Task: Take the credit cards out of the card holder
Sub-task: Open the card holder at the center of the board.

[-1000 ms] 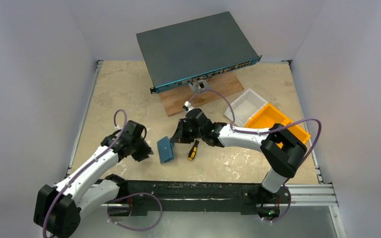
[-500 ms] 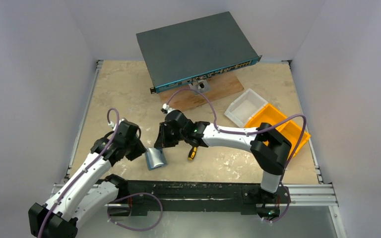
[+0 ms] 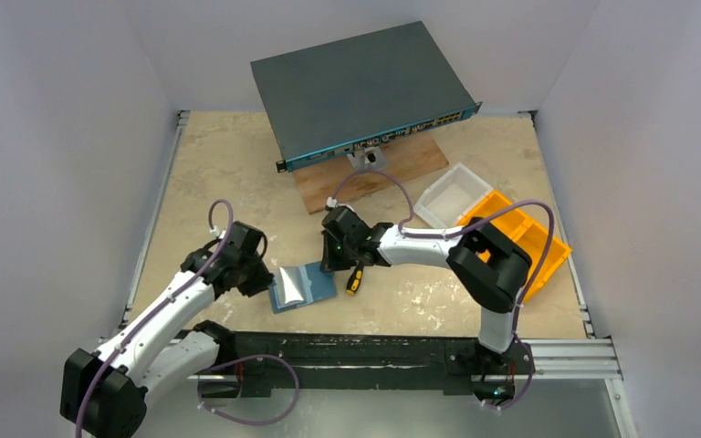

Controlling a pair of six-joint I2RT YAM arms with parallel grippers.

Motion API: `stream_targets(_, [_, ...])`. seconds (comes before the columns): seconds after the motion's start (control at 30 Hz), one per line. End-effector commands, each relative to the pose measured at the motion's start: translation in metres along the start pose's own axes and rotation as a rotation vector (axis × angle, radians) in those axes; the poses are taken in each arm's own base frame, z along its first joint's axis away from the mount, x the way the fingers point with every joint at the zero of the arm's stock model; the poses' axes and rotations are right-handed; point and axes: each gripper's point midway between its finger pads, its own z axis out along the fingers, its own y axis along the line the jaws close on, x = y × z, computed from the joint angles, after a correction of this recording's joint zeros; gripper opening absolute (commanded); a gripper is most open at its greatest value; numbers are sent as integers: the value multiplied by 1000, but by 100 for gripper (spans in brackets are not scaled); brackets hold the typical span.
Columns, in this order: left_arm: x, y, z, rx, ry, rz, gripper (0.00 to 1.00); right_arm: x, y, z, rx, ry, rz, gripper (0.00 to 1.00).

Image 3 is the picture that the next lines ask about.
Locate blue card holder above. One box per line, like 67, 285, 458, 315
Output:
268, 262, 337, 314

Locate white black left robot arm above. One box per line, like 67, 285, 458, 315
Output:
59, 221, 274, 437

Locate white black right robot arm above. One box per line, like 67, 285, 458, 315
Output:
320, 206, 532, 371

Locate brown wooden board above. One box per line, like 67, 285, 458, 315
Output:
292, 133, 449, 214

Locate clear plastic bin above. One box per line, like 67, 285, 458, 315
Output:
413, 163, 494, 228

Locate orange plastic divided bin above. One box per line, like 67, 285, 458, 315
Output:
456, 191, 573, 304

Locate yellow black handled screwdriver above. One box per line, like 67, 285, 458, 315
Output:
345, 261, 365, 296

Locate small grey metal bracket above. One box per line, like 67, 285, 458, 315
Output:
347, 146, 390, 174

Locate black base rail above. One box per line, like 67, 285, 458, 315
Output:
198, 328, 536, 402

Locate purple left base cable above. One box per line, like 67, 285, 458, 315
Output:
196, 354, 300, 427

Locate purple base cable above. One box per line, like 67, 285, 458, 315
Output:
478, 344, 537, 412
196, 354, 300, 427

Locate grey network switch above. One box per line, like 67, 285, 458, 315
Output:
250, 21, 481, 172

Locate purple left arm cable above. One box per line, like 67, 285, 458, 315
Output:
74, 199, 235, 438

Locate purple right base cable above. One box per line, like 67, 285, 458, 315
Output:
478, 344, 537, 412

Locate aluminium frame rail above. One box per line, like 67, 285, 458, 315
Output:
528, 339, 622, 380

